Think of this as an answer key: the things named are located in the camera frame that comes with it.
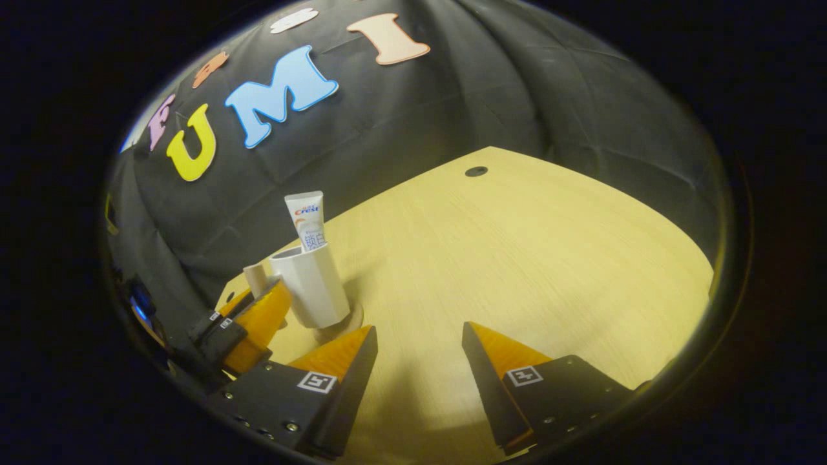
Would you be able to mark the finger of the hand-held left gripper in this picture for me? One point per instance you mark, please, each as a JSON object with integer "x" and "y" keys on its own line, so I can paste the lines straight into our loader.
{"x": 236, "y": 302}
{"x": 261, "y": 323}

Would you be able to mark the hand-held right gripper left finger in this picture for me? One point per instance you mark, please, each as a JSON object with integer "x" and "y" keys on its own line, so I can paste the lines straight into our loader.
{"x": 345, "y": 400}

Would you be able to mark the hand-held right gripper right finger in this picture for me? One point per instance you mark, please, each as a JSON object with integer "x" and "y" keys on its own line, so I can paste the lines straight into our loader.
{"x": 494, "y": 394}

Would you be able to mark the round wooden coaster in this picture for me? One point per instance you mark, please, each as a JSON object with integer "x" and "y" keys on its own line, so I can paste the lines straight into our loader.
{"x": 347, "y": 326}

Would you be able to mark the white toothpaste tube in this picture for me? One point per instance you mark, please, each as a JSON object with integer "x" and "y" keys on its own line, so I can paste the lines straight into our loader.
{"x": 307, "y": 216}

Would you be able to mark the light wooden desktop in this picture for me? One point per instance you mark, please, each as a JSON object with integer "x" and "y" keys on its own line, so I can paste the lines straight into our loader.
{"x": 517, "y": 271}

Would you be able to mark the black backdrop cloth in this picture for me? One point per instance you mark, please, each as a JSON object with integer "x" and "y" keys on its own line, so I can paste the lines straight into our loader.
{"x": 452, "y": 103}

